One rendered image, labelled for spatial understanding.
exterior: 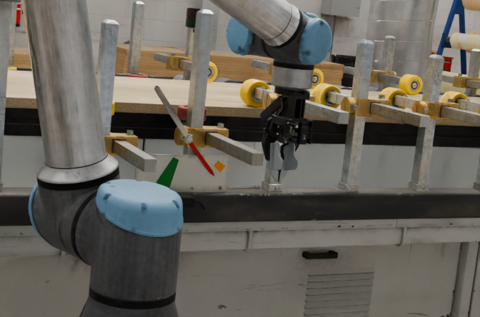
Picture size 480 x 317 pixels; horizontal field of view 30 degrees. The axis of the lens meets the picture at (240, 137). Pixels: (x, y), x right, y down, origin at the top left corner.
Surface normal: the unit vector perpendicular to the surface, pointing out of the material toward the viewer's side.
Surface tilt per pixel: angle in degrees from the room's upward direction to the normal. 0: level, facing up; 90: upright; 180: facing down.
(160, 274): 90
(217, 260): 90
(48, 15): 99
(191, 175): 90
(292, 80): 90
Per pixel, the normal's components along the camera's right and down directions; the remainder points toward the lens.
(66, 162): -0.05, 0.30
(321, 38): 0.70, 0.21
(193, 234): 0.43, 0.18
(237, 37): -0.81, 0.00
